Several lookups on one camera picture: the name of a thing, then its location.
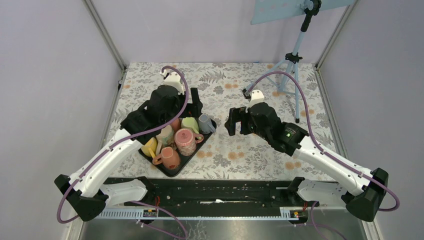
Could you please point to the black plastic tray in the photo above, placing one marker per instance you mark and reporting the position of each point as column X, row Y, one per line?
column 184, row 159

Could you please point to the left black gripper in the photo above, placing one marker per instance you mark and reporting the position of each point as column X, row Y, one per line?
column 197, row 103

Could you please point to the floral tablecloth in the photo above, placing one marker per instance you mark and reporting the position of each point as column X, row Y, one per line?
column 220, row 88

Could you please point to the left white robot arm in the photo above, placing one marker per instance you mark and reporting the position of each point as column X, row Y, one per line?
column 86, row 191

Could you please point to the salmon textured square mug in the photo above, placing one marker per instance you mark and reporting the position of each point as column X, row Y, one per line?
column 168, row 157

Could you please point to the yellow mug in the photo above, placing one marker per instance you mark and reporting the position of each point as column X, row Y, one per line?
column 149, row 149

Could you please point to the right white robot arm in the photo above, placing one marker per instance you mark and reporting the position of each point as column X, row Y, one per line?
column 359, row 188

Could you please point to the light green mug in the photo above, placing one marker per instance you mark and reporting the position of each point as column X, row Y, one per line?
column 190, row 123

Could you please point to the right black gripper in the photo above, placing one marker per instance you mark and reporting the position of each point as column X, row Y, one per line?
column 238, row 114

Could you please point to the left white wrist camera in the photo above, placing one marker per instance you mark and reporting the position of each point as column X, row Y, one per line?
column 173, row 79

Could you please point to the grey mug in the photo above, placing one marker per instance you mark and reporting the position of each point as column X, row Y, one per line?
column 205, row 124

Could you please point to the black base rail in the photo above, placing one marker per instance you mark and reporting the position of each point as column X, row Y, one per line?
column 197, row 199

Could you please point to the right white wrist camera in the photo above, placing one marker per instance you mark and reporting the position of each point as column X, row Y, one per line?
column 255, row 96

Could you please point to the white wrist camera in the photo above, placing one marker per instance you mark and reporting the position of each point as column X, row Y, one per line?
column 173, row 79
column 255, row 96

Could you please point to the plain pink mug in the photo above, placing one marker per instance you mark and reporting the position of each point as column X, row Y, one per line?
column 176, row 125

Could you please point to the cream floral mug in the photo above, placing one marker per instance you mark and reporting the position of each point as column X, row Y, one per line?
column 164, row 138

